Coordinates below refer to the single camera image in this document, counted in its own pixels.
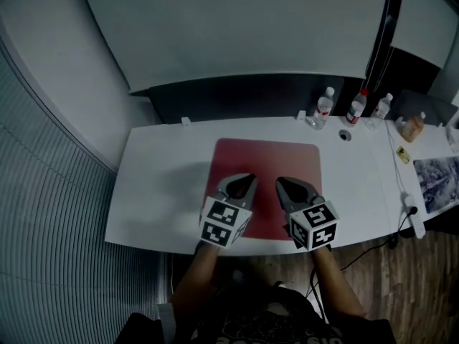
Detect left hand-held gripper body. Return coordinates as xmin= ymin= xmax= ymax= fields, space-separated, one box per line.
xmin=199 ymin=188 xmax=253 ymax=250

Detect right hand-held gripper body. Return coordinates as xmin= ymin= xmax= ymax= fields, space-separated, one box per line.
xmin=285 ymin=195 xmax=340 ymax=252

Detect red mouse pad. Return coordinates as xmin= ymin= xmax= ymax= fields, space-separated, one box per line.
xmin=207 ymin=138 xmax=323 ymax=242

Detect person's left forearm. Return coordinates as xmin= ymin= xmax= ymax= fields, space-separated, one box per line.
xmin=171 ymin=241 xmax=220 ymax=313

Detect person's right forearm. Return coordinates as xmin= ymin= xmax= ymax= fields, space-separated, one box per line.
xmin=311 ymin=246 xmax=365 ymax=319

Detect white desk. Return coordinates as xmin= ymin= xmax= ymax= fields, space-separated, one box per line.
xmin=104 ymin=115 xmax=459 ymax=257

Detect dark desk divider screen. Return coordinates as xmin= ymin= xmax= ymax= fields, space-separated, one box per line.
xmin=148 ymin=74 xmax=346 ymax=125

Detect clear white-capped water bottle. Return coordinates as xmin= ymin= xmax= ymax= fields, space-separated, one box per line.
xmin=366 ymin=92 xmax=394 ymax=131
xmin=307 ymin=86 xmax=336 ymax=130

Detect clear red-capped bottle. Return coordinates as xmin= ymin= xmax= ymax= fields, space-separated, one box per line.
xmin=345 ymin=88 xmax=370 ymax=127

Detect white power strip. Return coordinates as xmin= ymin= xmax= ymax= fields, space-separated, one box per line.
xmin=400 ymin=191 xmax=427 ymax=239

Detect person's black printed shirt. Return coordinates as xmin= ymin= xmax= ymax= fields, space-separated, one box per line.
xmin=121 ymin=287 xmax=399 ymax=344

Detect orange drink bottle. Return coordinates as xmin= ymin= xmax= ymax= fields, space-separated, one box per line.
xmin=395 ymin=111 xmax=427 ymax=143

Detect grey patterned mat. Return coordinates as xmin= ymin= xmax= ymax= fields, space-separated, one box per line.
xmin=412 ymin=155 xmax=459 ymax=215

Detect dark grey side panel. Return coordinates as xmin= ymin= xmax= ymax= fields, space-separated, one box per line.
xmin=388 ymin=88 xmax=459 ymax=128

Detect large white partition panel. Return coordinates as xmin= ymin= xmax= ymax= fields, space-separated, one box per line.
xmin=76 ymin=0 xmax=392 ymax=95

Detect grey window blinds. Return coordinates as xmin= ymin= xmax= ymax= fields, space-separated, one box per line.
xmin=0 ymin=34 xmax=168 ymax=344

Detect small white partition panel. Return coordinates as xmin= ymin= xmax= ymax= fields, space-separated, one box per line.
xmin=389 ymin=0 xmax=459 ymax=70

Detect black power cable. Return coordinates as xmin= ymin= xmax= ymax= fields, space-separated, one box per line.
xmin=339 ymin=206 xmax=420 ymax=272

